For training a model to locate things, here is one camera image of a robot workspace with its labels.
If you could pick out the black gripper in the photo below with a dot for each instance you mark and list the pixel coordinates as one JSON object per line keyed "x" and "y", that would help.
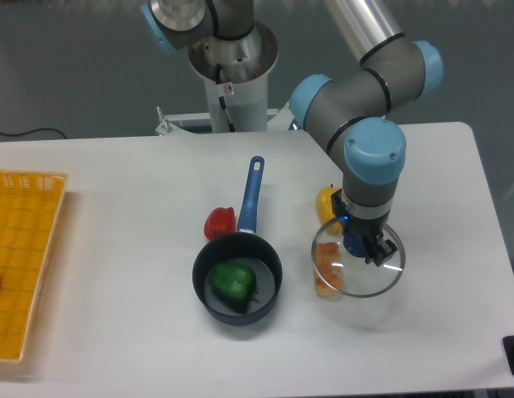
{"x": 363, "y": 227}

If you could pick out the glass pot lid blue knob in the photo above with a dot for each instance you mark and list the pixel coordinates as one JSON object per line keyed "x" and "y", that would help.
{"x": 361, "y": 280}

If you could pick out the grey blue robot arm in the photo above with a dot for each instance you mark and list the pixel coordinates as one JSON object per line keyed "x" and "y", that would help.
{"x": 347, "y": 119}

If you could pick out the orange bell pepper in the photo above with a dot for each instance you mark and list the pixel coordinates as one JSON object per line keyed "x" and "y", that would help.
{"x": 328, "y": 262}

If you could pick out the yellow bell pepper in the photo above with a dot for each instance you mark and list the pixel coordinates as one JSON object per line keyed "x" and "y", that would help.
{"x": 323, "y": 203}

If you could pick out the green bell pepper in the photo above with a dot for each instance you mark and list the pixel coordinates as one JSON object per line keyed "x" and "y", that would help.
{"x": 234, "y": 283}

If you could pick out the red bell pepper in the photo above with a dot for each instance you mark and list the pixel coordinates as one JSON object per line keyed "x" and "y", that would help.
{"x": 220, "y": 222}

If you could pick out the yellow woven basket tray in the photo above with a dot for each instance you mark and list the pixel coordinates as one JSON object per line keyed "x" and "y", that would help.
{"x": 30, "y": 205}

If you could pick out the black saucepan blue handle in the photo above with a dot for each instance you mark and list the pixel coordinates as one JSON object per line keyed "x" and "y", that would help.
{"x": 246, "y": 247}

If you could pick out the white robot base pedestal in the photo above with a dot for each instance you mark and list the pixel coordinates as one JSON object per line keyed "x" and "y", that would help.
{"x": 235, "y": 78}

